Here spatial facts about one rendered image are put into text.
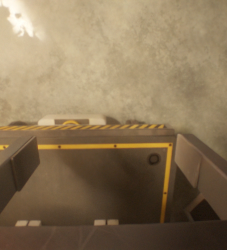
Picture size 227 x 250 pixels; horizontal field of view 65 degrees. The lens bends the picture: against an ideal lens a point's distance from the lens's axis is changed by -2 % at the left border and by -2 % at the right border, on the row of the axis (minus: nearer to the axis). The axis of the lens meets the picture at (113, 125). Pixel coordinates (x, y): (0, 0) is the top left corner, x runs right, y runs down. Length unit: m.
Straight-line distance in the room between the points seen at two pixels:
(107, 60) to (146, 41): 0.18
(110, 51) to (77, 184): 0.53
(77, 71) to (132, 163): 0.46
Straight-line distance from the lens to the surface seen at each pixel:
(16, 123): 0.81
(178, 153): 0.16
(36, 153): 0.17
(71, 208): 0.66
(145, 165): 0.56
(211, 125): 0.97
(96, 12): 0.83
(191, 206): 1.16
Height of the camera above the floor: 0.80
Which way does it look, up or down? 73 degrees down
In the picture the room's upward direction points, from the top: 174 degrees clockwise
